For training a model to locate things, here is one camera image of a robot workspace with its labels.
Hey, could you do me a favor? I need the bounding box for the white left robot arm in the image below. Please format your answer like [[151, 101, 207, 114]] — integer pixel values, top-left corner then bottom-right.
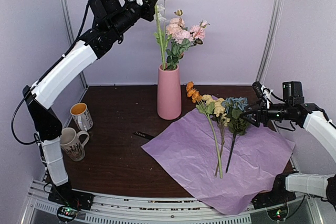
[[24, 0, 158, 205]]

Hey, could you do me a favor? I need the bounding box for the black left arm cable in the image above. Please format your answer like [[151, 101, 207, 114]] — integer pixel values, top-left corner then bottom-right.
[[10, 0, 132, 145]]

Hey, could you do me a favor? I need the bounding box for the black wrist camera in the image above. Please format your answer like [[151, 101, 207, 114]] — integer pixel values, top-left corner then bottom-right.
[[282, 81, 305, 106], [89, 0, 126, 22]]

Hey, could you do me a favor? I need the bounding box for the purple tissue paper sheet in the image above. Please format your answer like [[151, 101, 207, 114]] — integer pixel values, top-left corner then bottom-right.
[[142, 109, 295, 215]]

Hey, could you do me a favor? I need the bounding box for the orange flower stem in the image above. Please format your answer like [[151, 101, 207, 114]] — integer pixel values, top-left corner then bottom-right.
[[186, 82, 223, 178]]

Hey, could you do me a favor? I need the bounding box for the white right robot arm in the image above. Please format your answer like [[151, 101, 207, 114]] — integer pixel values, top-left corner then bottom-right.
[[240, 81, 335, 205]]

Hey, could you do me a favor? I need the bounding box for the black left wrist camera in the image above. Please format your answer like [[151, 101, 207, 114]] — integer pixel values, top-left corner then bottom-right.
[[89, 0, 126, 22]]

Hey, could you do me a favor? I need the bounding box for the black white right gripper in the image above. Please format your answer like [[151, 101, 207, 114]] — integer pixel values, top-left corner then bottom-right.
[[240, 99, 292, 127]]

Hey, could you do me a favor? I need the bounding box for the clear printed glass cup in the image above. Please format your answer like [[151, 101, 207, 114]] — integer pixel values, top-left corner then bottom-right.
[[60, 127, 90, 162]]

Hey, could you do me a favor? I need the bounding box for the pink vase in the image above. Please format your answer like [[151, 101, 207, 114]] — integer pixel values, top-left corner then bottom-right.
[[157, 65, 182, 120]]

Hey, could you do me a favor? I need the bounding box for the cream yellow flower stem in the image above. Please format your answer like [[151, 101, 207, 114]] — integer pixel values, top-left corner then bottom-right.
[[202, 94, 232, 177]]

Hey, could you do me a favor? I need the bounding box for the blue hydrangea flower stem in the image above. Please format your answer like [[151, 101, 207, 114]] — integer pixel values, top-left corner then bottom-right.
[[222, 97, 249, 173]]

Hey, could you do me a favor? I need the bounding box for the black ribbon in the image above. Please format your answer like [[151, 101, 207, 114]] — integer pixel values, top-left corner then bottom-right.
[[133, 131, 154, 140]]

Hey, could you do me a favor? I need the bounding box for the aluminium left corner post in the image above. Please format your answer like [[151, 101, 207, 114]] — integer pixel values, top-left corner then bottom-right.
[[54, 0, 89, 90]]

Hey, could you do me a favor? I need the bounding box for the aluminium corner post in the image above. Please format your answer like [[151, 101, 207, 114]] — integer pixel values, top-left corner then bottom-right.
[[54, 0, 89, 90], [256, 0, 284, 83]]

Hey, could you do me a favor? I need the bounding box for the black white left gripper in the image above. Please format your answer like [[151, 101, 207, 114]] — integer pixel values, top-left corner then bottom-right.
[[110, 0, 161, 35]]

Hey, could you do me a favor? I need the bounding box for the aluminium right corner post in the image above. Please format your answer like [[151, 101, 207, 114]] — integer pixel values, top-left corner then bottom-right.
[[256, 0, 284, 83]]

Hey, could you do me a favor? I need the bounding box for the aluminium front rail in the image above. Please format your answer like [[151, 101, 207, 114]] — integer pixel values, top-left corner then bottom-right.
[[26, 179, 316, 224]]

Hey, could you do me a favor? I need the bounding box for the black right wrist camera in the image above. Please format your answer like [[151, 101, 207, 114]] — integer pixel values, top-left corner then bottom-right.
[[282, 81, 305, 106]]

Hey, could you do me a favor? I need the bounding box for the yellow-inside paper cup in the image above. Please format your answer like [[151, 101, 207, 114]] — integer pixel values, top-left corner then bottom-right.
[[70, 103, 93, 132]]

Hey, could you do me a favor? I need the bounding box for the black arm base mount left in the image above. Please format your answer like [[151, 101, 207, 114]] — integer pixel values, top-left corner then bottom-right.
[[48, 188, 94, 210]]

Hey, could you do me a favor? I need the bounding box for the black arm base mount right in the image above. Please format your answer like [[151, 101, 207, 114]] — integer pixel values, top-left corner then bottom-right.
[[251, 174, 296, 210]]

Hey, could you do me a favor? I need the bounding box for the pink rose flower stem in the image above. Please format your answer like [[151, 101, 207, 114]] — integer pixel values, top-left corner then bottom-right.
[[165, 9, 210, 70]]

